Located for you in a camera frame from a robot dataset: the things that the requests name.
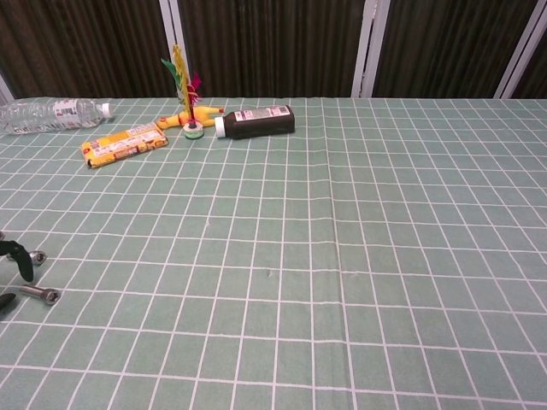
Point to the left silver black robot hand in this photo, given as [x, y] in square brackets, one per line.
[23, 260]

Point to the clear plastic water bottle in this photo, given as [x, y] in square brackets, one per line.
[38, 114]

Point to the yellow snack package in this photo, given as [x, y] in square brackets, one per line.
[124, 144]

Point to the yellow rubber chicken toy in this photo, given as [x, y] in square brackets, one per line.
[171, 121]

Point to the dark corrugated partition panel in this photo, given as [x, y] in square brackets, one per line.
[85, 42]
[265, 42]
[448, 42]
[536, 77]

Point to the colourful feather shuttlecock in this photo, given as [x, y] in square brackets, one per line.
[184, 85]

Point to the dark brown bottle white cap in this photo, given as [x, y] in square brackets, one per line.
[260, 121]

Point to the green checkered tablecloth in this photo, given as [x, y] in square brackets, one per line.
[299, 213]

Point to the white partition frame post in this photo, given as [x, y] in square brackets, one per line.
[369, 47]
[523, 55]
[170, 42]
[2, 87]

